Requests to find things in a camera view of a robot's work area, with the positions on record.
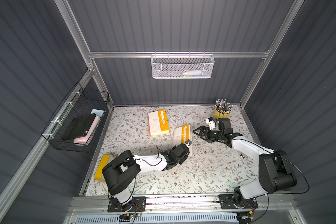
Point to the white tube in basket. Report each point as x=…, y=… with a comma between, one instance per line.
x=194, y=73

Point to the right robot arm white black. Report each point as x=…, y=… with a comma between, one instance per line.
x=275, y=171

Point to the white wire mesh basket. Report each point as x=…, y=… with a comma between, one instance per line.
x=171, y=66

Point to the yellow pencil cup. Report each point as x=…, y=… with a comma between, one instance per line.
x=217, y=114

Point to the light blue sticky notes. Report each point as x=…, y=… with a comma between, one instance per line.
x=97, y=112

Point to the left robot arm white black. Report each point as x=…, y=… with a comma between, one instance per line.
x=121, y=171

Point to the light blue phone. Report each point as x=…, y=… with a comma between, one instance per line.
x=243, y=157

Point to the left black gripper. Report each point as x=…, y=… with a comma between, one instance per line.
x=182, y=148

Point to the bundle of pencils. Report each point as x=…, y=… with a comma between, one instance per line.
x=223, y=107

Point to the black wire wall basket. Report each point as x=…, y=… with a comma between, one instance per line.
x=79, y=102

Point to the yellow framed box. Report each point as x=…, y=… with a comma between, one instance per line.
x=105, y=159

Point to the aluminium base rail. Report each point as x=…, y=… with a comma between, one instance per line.
x=170, y=203

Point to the black pouch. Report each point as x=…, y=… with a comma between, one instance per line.
x=76, y=128

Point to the white orange notebook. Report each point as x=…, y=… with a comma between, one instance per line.
x=182, y=135
x=158, y=123

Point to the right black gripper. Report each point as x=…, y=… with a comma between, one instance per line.
x=208, y=134

